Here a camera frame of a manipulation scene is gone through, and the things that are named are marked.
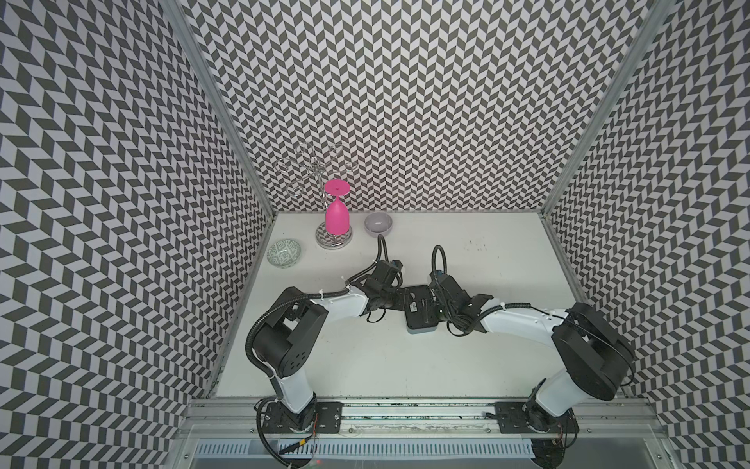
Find blue alarm clock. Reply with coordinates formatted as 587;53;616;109
404;285;439;334

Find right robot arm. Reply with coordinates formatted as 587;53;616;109
430;271;635;433

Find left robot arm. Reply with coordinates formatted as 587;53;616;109
244;260;402;420

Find grey small bowl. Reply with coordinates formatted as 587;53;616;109
364;212;394;238

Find pink wine glass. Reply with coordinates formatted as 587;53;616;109
324;179;351;236

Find green patterned dish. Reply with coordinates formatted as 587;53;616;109
266;238;302;269

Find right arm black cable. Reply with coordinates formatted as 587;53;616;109
430;244;449;288

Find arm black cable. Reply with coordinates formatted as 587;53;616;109
244;233;391;379
430;244;449;288

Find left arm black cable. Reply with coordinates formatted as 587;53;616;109
244;233;391;379

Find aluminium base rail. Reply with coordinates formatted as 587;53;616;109
164;398;681;468

